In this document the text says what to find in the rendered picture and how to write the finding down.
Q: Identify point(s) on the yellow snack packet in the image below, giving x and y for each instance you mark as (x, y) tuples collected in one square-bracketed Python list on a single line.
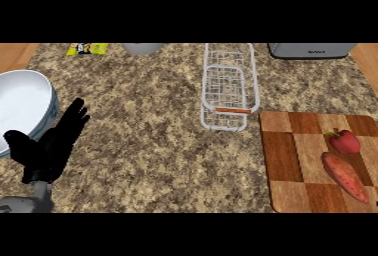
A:
[(87, 48)]

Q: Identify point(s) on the checkered wooden cutting board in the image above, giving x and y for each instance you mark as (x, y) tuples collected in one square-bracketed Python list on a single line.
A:
[(314, 160)]

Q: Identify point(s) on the white bowl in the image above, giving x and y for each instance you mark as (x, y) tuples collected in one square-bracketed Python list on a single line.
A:
[(22, 103)]

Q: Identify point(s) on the grey toaster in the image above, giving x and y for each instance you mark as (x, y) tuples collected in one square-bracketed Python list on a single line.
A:
[(310, 50)]

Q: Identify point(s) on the red bell pepper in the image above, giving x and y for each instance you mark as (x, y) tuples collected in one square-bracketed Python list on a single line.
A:
[(344, 141)]

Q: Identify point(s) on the grey cup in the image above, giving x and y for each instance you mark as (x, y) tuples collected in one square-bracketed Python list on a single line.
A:
[(142, 48)]

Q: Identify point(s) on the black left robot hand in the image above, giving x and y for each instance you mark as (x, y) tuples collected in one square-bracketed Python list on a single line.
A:
[(51, 146)]

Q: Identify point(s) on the orange sweet potato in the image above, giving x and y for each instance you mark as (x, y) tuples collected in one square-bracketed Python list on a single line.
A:
[(345, 176)]

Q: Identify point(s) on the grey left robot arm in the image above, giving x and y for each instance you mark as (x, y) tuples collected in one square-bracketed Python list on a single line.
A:
[(29, 200)]

